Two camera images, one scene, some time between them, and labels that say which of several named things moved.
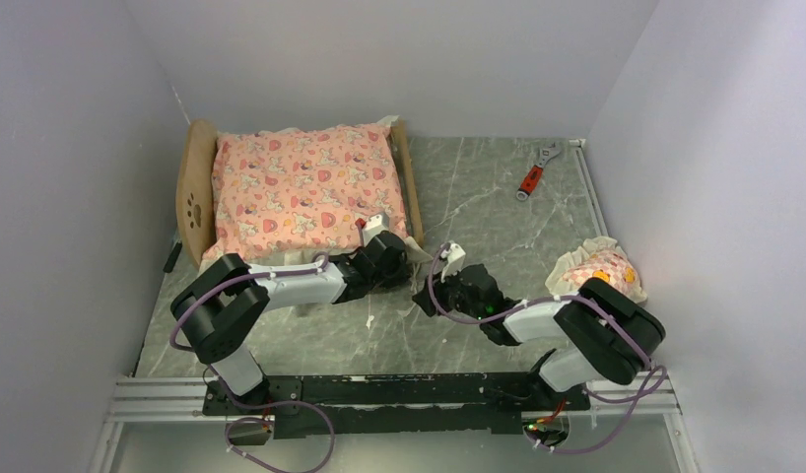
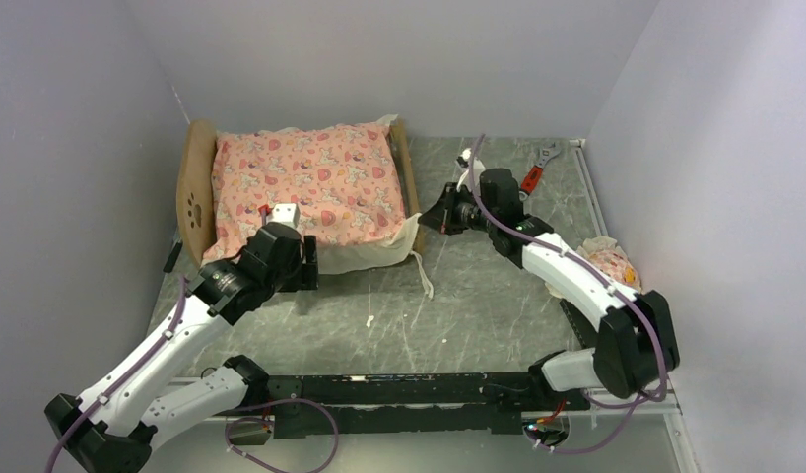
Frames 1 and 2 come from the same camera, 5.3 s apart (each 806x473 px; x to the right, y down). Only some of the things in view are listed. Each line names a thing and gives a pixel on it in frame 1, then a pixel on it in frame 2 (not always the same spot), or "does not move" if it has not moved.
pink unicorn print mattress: (282, 196) does not move
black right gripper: (425, 301) to (441, 215)
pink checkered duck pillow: (599, 258) does not move
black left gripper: (401, 276) to (304, 273)
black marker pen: (169, 263) does not move
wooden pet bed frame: (195, 184) does not move
